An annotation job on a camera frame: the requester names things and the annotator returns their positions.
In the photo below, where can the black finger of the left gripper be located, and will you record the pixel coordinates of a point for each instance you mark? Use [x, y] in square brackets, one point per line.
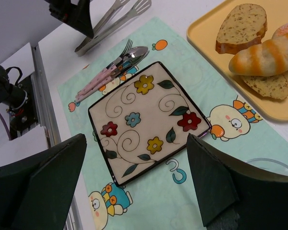
[77, 16]

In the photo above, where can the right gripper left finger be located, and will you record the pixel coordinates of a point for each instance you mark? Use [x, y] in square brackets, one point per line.
[36, 192]

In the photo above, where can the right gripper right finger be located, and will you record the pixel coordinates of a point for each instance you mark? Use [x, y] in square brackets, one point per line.
[234, 195]

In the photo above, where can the metal serving tongs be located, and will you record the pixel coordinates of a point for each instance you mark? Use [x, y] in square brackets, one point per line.
[137, 9]

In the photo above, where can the large seeded bread slice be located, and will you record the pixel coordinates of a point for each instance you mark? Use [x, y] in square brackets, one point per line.
[243, 27]

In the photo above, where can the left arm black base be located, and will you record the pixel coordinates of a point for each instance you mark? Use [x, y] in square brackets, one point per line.
[24, 117]

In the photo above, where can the small seeded bread slice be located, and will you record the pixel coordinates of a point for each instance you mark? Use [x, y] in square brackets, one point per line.
[275, 87]

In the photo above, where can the orange striped bread roll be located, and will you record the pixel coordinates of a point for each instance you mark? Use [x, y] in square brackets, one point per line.
[266, 59]

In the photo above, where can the clear drinking glass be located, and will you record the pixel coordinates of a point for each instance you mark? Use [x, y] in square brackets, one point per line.
[269, 165]

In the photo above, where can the green cartoon placemat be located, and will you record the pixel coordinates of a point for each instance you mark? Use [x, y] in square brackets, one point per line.
[164, 197]

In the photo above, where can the square floral ceramic plate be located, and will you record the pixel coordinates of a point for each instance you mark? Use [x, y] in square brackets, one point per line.
[143, 122]

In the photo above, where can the yellow plastic tray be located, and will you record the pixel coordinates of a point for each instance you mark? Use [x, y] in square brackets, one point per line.
[202, 35]

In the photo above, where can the pink glazed donut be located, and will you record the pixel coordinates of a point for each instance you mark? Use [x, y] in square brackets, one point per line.
[280, 31]

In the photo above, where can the aluminium table frame rail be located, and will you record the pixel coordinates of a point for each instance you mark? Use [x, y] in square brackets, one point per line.
[48, 119]

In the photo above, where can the pink handled fork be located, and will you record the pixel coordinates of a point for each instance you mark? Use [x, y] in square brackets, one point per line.
[103, 73]

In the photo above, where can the pink handled spoon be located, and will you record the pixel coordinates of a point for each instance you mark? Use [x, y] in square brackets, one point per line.
[131, 53]

